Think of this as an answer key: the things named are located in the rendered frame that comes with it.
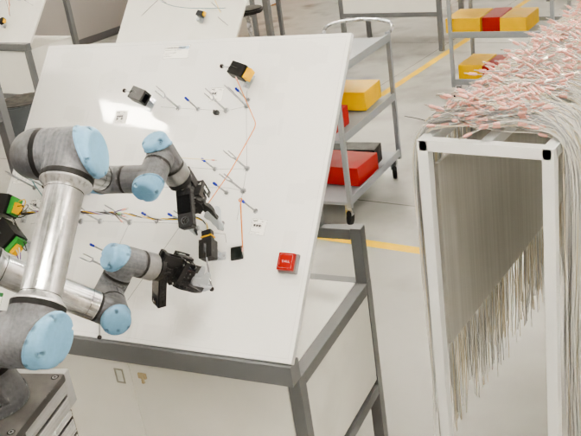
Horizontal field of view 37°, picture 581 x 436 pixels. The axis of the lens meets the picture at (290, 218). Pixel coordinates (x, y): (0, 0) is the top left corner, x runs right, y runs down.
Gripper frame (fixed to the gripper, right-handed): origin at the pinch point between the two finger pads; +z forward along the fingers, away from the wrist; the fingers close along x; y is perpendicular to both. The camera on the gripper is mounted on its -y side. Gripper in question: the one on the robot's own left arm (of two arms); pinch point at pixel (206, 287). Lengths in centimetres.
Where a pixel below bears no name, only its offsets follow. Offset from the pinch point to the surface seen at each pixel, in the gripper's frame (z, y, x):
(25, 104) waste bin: 137, -73, 433
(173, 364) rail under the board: 3.6, -26.2, 0.1
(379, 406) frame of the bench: 91, -24, -10
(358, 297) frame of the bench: 56, 11, -4
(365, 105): 229, 56, 208
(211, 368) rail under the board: 7.7, -19.6, -10.4
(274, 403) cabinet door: 23.3, -19.6, -24.1
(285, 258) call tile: 11.3, 18.9, -10.2
